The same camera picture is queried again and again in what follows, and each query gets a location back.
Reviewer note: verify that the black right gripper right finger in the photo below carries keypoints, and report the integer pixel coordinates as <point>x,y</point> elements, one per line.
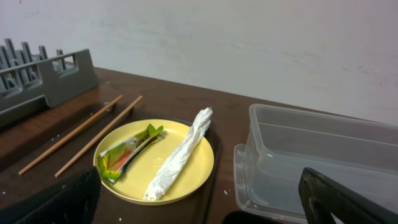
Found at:
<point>324,199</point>

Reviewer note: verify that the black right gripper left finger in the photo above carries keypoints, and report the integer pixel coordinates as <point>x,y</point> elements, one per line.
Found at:
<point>73,200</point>

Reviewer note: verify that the green snack wrapper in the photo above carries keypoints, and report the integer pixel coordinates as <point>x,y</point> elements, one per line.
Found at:
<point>114,162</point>

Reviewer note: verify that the yellow plate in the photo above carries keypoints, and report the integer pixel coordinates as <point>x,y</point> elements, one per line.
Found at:
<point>133,183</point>

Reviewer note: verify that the white napkin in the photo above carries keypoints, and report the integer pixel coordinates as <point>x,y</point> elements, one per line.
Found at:
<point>174,164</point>

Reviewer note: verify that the grey dishwasher rack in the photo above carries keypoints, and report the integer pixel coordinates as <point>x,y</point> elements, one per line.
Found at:
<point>30,83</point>

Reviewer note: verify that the clear plastic bin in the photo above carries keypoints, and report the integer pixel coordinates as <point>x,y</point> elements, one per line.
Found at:
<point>359,154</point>

